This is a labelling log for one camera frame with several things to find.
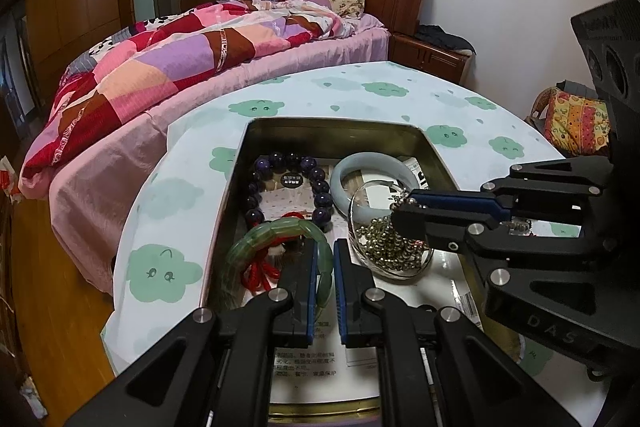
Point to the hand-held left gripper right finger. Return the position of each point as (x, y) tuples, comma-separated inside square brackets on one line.
[(342, 292)]

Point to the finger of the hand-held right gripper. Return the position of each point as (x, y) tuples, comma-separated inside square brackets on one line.
[(430, 229), (455, 201)]

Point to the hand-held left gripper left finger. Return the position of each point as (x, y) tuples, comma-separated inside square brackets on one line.
[(312, 292)]

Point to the thin silver bangle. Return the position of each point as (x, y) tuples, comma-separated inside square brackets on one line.
[(356, 252)]

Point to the pale jade bangle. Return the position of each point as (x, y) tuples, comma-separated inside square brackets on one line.
[(345, 169)]

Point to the pink metal tin box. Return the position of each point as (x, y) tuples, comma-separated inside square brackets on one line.
[(250, 147)]

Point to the dotted white jewelry card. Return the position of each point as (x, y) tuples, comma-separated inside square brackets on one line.
[(285, 202)]

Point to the printed paper leaflet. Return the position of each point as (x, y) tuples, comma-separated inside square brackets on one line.
[(417, 179)]

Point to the white instruction paper sheet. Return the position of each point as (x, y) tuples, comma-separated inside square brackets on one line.
[(320, 367)]

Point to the colourful fabric bag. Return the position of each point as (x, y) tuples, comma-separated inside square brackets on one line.
[(537, 107)]

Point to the wooden nightstand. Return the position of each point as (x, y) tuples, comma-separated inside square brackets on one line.
[(435, 59)]

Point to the colourful patterned cushion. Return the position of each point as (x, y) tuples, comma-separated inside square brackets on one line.
[(575, 122)]

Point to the dark clothes pile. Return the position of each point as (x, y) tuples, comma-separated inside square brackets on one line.
[(445, 39)]

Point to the bed with pink sheet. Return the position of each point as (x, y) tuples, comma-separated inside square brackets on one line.
[(100, 187)]

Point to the patchwork quilt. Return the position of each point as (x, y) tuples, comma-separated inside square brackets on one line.
[(165, 67)]

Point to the white red paper bag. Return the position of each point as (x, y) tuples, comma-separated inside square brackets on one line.
[(7, 182)]

